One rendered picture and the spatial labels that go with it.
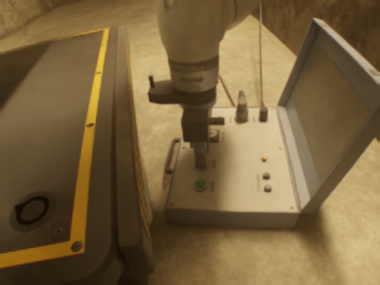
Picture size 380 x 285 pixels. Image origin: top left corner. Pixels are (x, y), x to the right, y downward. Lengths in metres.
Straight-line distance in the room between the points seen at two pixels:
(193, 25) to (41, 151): 0.26
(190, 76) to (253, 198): 0.27
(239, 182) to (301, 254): 0.19
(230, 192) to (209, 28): 0.32
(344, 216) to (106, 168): 0.52
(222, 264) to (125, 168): 0.34
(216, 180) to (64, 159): 0.37
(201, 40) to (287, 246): 0.41
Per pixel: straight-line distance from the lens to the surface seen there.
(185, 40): 0.40
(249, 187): 0.56
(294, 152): 0.65
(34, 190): 0.27
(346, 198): 0.67
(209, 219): 0.54
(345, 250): 0.59
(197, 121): 0.45
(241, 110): 0.71
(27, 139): 0.35
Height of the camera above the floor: 0.48
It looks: 39 degrees down
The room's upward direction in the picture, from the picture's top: 7 degrees counter-clockwise
